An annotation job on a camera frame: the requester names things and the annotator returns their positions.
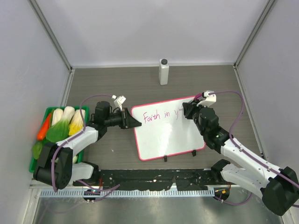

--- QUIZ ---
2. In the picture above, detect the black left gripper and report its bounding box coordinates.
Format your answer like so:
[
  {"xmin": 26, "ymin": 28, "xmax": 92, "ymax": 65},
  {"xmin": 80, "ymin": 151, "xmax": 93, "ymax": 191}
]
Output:
[{"xmin": 104, "ymin": 107, "xmax": 140, "ymax": 129}]

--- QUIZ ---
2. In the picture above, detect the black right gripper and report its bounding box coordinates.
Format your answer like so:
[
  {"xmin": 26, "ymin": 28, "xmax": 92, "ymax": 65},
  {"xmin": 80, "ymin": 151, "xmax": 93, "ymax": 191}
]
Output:
[{"xmin": 183, "ymin": 98, "xmax": 208, "ymax": 136}]

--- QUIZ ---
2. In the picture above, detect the purple capped marker pen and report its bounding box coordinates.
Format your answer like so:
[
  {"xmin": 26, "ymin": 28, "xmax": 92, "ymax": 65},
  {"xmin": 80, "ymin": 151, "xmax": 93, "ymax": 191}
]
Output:
[{"xmin": 189, "ymin": 93, "xmax": 202, "ymax": 103}]

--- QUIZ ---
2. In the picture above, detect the pink framed whiteboard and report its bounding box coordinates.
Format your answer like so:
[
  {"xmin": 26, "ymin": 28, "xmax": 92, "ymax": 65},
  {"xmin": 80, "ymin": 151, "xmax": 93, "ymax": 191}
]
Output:
[{"xmin": 131, "ymin": 96, "xmax": 206, "ymax": 161}]

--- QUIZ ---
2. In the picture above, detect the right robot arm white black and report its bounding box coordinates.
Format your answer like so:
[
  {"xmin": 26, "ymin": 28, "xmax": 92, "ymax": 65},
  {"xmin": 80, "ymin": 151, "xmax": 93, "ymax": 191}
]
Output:
[{"xmin": 182, "ymin": 100, "xmax": 299, "ymax": 216}]

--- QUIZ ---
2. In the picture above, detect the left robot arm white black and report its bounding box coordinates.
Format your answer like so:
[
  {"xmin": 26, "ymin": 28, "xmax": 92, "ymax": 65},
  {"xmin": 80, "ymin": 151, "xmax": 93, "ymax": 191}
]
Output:
[{"xmin": 33, "ymin": 101, "xmax": 142, "ymax": 190}]

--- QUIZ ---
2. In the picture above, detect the yellow white toy cabbage right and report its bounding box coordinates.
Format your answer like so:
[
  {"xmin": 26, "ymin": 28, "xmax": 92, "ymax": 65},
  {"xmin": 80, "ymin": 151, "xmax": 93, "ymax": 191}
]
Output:
[{"xmin": 69, "ymin": 110, "xmax": 84, "ymax": 136}]

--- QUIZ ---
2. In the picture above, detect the white bottle black cap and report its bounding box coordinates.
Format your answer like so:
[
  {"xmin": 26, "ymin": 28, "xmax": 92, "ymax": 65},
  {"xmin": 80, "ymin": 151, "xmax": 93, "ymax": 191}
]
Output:
[{"xmin": 159, "ymin": 58, "xmax": 169, "ymax": 85}]

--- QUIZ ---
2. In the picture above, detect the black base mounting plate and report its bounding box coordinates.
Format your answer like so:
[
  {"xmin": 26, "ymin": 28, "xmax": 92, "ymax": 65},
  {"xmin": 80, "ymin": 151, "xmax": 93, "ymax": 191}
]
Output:
[{"xmin": 72, "ymin": 168, "xmax": 239, "ymax": 191}]

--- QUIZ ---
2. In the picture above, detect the white green toy cabbage middle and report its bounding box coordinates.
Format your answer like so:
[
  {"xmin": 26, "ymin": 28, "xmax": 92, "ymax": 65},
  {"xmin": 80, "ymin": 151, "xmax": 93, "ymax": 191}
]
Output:
[{"xmin": 61, "ymin": 106, "xmax": 75, "ymax": 124}]

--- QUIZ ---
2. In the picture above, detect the green leafy toy vegetable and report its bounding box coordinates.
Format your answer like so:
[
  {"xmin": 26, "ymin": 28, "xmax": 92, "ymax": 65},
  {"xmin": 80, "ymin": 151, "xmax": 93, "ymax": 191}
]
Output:
[{"xmin": 31, "ymin": 119, "xmax": 71, "ymax": 160}]

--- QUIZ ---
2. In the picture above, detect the white toy cabbage left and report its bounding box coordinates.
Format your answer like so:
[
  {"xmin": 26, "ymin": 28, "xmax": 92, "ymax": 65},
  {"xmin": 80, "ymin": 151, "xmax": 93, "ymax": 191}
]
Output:
[{"xmin": 51, "ymin": 108, "xmax": 64, "ymax": 126}]

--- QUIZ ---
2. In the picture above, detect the orange toy carrot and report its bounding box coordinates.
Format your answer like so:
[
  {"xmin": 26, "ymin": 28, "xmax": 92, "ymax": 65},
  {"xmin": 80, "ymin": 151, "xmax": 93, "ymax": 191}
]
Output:
[{"xmin": 36, "ymin": 113, "xmax": 52, "ymax": 141}]

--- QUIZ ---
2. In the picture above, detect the green plastic tray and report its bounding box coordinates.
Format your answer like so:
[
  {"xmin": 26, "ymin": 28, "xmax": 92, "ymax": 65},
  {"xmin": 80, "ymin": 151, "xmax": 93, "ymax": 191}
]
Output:
[{"xmin": 29, "ymin": 105, "xmax": 90, "ymax": 173}]

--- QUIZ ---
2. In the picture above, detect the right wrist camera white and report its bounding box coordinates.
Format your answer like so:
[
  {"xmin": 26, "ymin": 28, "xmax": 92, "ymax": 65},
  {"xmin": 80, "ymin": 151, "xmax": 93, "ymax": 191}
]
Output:
[{"xmin": 197, "ymin": 91, "xmax": 217, "ymax": 107}]

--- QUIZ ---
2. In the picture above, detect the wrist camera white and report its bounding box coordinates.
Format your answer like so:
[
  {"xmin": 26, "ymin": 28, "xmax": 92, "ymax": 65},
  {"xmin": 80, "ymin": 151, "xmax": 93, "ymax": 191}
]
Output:
[
  {"xmin": 197, "ymin": 91, "xmax": 217, "ymax": 107},
  {"xmin": 112, "ymin": 95, "xmax": 126, "ymax": 111}
]

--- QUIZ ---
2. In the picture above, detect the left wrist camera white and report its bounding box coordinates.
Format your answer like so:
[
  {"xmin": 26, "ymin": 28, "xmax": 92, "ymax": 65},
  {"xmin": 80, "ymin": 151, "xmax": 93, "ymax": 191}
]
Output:
[{"xmin": 112, "ymin": 95, "xmax": 126, "ymax": 111}]

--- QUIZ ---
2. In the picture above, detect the white slotted cable duct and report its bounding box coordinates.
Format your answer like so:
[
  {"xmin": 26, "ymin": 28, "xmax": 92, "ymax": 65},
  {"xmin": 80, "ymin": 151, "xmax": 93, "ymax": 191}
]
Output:
[{"xmin": 40, "ymin": 188, "xmax": 214, "ymax": 198}]

